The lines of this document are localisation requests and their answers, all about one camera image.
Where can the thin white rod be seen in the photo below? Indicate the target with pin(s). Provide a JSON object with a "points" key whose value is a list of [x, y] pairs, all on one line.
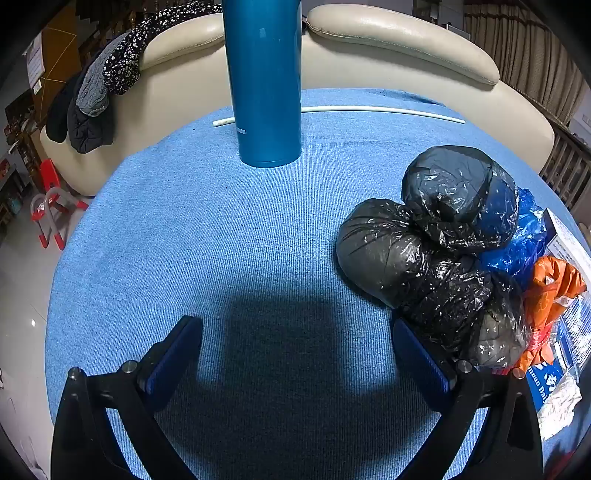
{"points": [[369, 109]]}

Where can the white paper notice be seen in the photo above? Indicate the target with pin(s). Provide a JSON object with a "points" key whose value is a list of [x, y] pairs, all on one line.
{"points": [[34, 60]]}

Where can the blue plastic bag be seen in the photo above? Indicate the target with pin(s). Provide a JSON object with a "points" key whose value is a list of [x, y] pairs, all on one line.
{"points": [[521, 244]]}

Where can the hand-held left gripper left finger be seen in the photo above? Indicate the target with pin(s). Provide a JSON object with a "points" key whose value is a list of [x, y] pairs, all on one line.
{"points": [[171, 360]]}

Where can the orange plastic bag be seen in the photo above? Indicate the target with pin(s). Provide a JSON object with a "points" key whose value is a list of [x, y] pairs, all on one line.
{"points": [[549, 286]]}

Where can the black padded jacket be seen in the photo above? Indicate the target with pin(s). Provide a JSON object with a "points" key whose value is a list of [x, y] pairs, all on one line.
{"points": [[87, 134]]}

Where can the cream leather sofa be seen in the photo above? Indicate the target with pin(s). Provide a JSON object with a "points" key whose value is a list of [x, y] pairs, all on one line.
{"points": [[184, 50]]}

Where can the small round black plastic bag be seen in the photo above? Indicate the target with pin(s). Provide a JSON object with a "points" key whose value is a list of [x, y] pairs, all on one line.
{"points": [[448, 194]]}

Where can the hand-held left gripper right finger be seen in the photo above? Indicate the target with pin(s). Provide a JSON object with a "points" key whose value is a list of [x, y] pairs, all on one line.
{"points": [[422, 355]]}

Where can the grey knit garment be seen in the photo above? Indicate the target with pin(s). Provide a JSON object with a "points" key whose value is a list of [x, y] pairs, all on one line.
{"points": [[94, 87]]}

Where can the grey-black plastic bag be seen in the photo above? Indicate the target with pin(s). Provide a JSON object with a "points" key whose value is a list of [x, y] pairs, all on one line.
{"points": [[383, 249]]}

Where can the blue white packet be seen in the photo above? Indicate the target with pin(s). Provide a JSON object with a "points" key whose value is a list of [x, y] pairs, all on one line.
{"points": [[549, 383]]}

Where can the wooden railing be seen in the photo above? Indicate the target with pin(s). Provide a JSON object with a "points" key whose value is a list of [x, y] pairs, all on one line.
{"points": [[563, 157]]}

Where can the clear striped packet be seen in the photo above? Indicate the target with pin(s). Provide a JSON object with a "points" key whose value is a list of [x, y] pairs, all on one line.
{"points": [[577, 323]]}

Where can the small printed cardboard box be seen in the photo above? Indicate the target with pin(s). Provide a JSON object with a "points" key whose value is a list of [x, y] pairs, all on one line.
{"points": [[565, 244]]}

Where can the beige curtain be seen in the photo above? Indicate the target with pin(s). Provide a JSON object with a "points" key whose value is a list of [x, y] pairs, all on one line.
{"points": [[521, 46]]}

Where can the blue thermos bottle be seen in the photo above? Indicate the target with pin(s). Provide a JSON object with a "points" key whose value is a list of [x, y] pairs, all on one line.
{"points": [[263, 92]]}

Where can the black floral cloth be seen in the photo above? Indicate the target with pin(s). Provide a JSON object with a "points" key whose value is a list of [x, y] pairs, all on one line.
{"points": [[124, 60]]}

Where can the red grey stool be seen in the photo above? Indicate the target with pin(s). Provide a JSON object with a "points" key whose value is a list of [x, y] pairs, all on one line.
{"points": [[50, 173]]}

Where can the crumpled white tissue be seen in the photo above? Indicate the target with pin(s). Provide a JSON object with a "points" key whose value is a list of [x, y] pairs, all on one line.
{"points": [[561, 406]]}

